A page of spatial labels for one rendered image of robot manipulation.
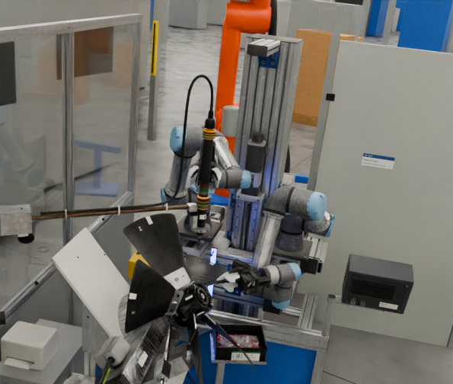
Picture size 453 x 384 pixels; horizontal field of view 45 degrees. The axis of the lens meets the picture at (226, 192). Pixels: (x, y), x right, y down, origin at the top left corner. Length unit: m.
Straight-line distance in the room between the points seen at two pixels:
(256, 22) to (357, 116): 2.53
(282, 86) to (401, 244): 1.63
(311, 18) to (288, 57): 9.91
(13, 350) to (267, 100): 1.61
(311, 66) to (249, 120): 7.23
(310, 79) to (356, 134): 6.46
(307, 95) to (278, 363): 7.81
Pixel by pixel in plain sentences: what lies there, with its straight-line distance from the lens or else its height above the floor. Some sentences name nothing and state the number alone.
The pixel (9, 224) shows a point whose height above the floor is 1.53.
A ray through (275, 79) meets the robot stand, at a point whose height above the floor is 1.84.
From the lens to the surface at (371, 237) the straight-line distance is 3.90.
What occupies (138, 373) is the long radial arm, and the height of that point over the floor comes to 1.11.
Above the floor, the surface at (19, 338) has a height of 0.97.
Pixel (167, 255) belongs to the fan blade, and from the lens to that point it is 2.03.
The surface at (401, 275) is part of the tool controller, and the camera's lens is 2.36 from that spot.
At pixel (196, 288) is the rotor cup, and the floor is 1.25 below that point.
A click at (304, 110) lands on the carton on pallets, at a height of 0.23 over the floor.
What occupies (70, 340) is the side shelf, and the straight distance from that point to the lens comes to 2.38.
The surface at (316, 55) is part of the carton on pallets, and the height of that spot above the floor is 1.22.
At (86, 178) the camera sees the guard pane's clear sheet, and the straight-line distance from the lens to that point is 2.79.
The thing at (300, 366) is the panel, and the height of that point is 0.67.
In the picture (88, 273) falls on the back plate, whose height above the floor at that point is 1.26.
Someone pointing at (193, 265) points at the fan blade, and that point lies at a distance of 2.26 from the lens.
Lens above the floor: 2.27
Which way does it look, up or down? 21 degrees down
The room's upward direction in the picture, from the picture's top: 6 degrees clockwise
